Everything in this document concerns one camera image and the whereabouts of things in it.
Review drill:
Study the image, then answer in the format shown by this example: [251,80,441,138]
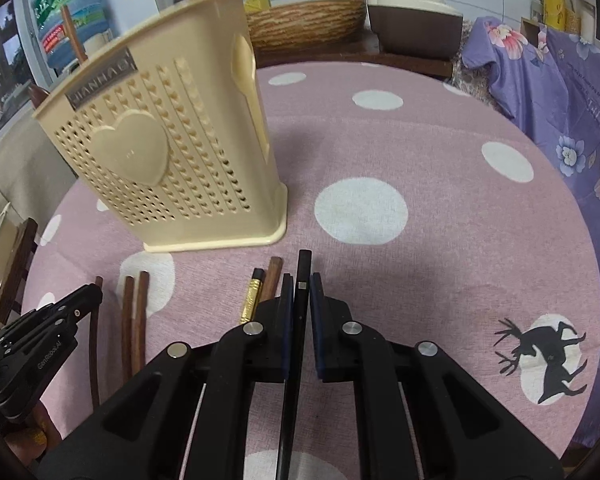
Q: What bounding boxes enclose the dark wooden stool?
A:
[0,217,38,321]

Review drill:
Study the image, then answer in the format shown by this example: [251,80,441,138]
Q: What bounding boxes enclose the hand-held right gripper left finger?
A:
[37,272,301,480]

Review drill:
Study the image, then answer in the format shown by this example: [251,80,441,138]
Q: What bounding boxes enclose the blue water jug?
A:
[32,0,113,68]

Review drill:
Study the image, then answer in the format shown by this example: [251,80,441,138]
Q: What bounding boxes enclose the beige plastic utensil holder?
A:
[32,0,288,253]

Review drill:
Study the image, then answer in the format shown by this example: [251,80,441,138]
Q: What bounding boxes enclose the sliding window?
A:
[0,0,36,146]

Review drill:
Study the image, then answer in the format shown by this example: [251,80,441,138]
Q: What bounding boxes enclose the plain black chopstick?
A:
[274,249,313,480]

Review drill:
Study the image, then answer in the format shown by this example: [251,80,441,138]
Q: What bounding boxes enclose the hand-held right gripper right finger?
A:
[307,272,566,480]

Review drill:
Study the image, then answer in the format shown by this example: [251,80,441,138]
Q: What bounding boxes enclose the purple floral cloth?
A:
[460,15,600,451]

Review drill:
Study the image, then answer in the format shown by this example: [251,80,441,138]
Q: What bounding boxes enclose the pink polka dot tablecloth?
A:
[22,60,600,480]

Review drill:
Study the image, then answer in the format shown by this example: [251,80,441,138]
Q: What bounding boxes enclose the wicker wash basin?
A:
[245,0,367,53]

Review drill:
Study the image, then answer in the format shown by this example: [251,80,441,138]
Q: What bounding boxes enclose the dark wooden counter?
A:
[252,30,453,78]

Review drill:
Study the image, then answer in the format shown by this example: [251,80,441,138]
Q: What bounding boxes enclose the person's left hand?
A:
[2,400,63,466]

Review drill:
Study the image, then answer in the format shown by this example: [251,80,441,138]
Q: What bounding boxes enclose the brown and white basin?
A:
[367,0,465,58]

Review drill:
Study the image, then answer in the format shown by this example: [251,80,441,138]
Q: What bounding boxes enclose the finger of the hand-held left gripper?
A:
[25,309,83,336]
[5,284,104,328]

